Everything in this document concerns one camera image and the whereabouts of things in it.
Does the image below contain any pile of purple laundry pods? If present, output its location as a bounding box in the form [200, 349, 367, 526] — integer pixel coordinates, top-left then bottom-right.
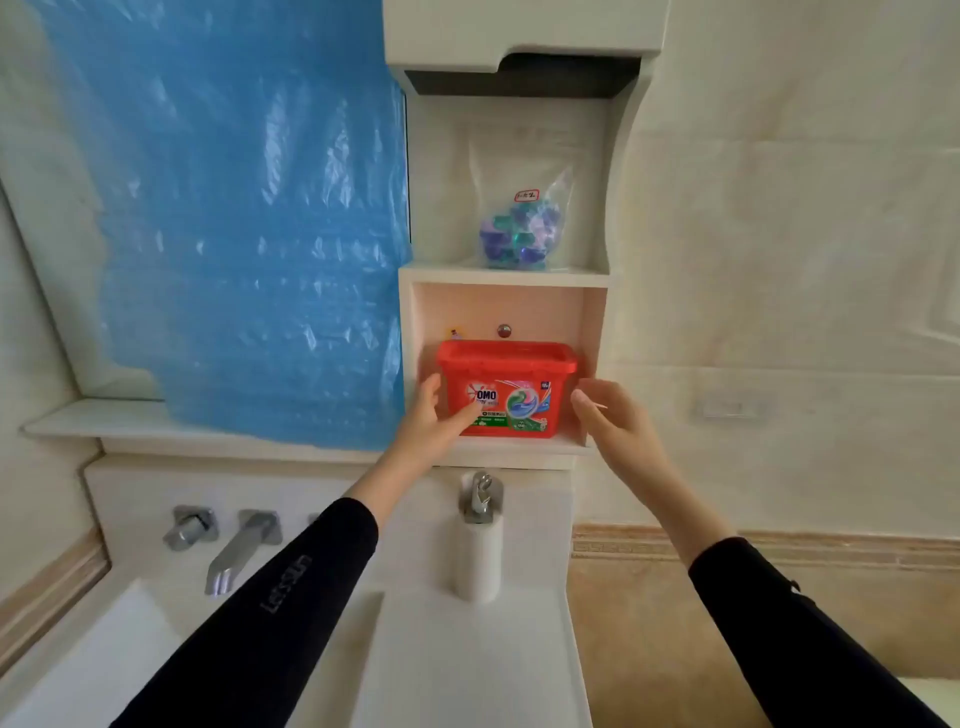
[478, 198, 564, 271]

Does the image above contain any white ledge shelf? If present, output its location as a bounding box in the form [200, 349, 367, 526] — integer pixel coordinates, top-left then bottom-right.
[22, 397, 410, 460]

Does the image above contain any wall mirror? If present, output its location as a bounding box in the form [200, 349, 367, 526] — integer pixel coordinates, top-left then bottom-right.
[0, 0, 412, 400]

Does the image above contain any white soap dispenser chrome pump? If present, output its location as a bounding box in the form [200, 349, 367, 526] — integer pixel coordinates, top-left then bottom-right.
[452, 471, 505, 605]

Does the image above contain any chrome faucet handle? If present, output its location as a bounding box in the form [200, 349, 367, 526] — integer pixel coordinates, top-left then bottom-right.
[163, 505, 220, 553]

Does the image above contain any red laundry pod box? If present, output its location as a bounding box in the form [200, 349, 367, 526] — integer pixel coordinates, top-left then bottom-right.
[436, 339, 579, 440]

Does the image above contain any person's right hand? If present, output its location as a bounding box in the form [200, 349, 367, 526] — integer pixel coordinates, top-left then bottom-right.
[570, 377, 667, 483]

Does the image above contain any person's right forearm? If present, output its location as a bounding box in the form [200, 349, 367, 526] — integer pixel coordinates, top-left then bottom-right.
[624, 459, 952, 728]

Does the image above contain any blue plastic film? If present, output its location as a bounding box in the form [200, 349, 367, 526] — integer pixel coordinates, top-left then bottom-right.
[26, 0, 413, 452]

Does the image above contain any clear plastic zip bag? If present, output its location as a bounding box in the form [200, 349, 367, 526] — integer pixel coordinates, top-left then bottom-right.
[468, 138, 576, 273]

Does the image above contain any white wall cabinet with shelves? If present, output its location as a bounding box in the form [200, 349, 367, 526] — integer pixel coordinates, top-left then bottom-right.
[382, 0, 670, 472]

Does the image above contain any white sink basin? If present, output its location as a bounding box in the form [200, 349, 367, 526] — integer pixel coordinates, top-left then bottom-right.
[0, 573, 594, 728]

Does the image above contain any white fixture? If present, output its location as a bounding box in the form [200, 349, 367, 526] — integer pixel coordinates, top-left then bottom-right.
[896, 675, 960, 728]

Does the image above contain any person's left forearm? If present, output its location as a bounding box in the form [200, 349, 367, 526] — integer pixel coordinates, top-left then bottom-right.
[111, 448, 425, 728]

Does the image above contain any chrome faucet spout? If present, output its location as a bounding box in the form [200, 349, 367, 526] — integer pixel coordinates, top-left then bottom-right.
[204, 510, 284, 598]

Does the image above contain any person's left hand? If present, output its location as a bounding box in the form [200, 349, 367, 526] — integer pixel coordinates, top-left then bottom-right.
[390, 372, 483, 479]

